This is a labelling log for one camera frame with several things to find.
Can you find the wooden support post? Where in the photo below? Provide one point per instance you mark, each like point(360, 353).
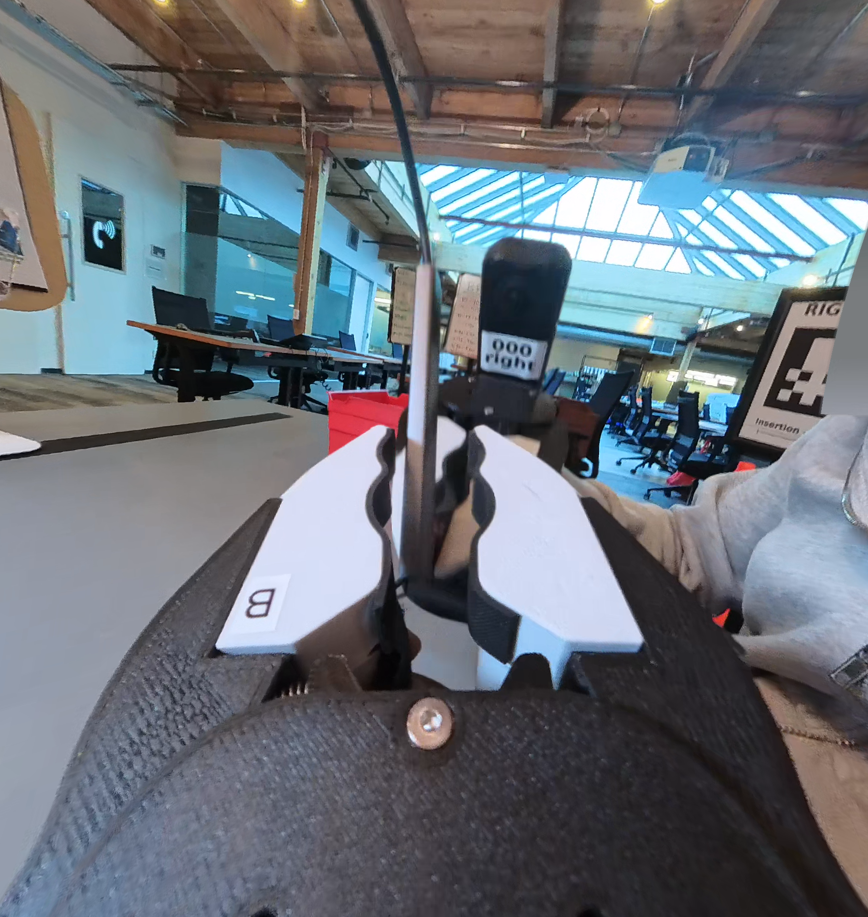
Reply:
point(311, 236)

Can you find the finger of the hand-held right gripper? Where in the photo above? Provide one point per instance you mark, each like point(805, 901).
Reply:
point(454, 544)

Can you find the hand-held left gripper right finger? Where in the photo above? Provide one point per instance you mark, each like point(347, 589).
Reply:
point(556, 566)

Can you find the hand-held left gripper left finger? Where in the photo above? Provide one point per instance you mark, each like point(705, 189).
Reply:
point(319, 544)

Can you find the red plastic bin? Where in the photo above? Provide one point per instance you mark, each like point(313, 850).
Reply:
point(362, 423)

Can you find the group of black office chairs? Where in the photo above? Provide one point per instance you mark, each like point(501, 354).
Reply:
point(677, 437)

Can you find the instruction poster board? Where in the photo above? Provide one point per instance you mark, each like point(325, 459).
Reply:
point(4, 179)

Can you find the skylight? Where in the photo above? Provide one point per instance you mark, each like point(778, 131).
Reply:
point(620, 215)

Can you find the black office chair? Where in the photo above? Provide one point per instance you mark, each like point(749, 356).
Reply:
point(183, 337)

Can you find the whiteboard with handwriting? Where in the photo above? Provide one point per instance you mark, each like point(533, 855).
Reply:
point(403, 304)
point(466, 315)

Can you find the silver usb hub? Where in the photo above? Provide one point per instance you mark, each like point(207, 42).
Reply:
point(423, 394)

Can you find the white document stand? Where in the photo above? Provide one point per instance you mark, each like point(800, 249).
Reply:
point(1, 440)

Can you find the phone icon sign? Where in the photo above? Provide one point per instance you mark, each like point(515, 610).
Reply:
point(103, 233)

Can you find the brown chair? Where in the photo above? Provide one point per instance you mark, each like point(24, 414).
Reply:
point(576, 430)

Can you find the person's leg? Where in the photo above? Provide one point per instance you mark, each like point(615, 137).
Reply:
point(842, 824)

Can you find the wooden office desk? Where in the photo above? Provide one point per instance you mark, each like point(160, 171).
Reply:
point(248, 347)

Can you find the ceiling mounted unit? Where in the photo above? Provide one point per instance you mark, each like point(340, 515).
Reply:
point(681, 168)

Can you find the black framed tag sign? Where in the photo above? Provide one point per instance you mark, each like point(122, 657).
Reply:
point(785, 372)

